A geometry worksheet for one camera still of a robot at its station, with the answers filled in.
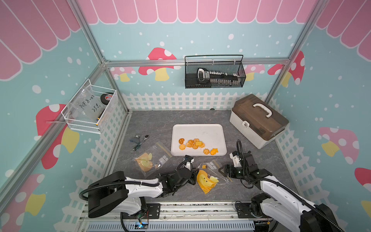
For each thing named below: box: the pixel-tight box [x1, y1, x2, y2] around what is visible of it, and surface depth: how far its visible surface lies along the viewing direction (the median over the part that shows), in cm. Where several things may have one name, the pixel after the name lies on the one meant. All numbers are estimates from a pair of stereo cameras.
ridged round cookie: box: [185, 139, 195, 148], surface depth 101 cm
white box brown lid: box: [229, 93, 290, 150], surface depth 96 cm
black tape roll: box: [100, 91, 114, 105], surface depth 82 cm
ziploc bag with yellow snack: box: [196, 169, 219, 194], surface depth 82 cm
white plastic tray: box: [170, 123, 228, 157], surface depth 105 cm
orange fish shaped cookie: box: [210, 147, 219, 156], surface depth 98 cm
